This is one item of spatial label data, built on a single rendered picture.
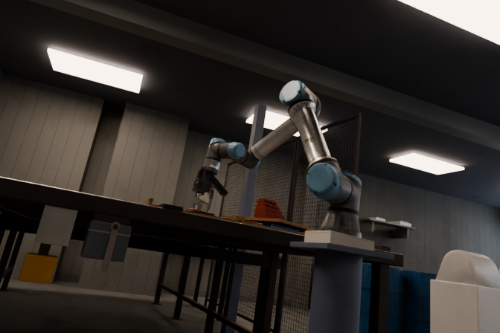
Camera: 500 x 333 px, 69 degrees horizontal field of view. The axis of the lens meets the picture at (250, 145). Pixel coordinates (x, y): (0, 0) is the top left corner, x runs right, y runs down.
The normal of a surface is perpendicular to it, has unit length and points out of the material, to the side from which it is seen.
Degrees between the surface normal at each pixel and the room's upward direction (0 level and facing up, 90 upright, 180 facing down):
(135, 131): 90
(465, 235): 90
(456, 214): 90
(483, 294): 90
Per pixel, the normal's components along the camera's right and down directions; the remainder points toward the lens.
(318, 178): -0.58, -0.25
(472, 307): -0.89, -0.25
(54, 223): 0.45, -0.20
